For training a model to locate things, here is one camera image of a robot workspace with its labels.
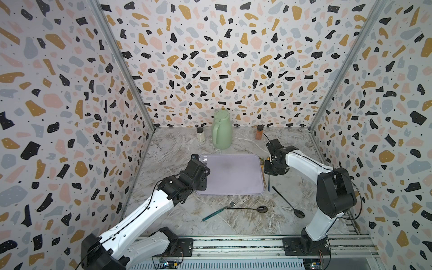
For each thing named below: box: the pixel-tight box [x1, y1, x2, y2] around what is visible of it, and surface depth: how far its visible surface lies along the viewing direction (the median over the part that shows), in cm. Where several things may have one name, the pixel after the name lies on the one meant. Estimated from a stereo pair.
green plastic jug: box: [211, 109, 233, 151], surface depth 98 cm
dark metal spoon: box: [226, 205, 269, 214], surface depth 86 cm
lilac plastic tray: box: [195, 153, 265, 196], surface depth 102 cm
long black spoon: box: [272, 185, 306, 219], surface depth 85 cm
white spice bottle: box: [196, 127, 206, 143], surface depth 112 cm
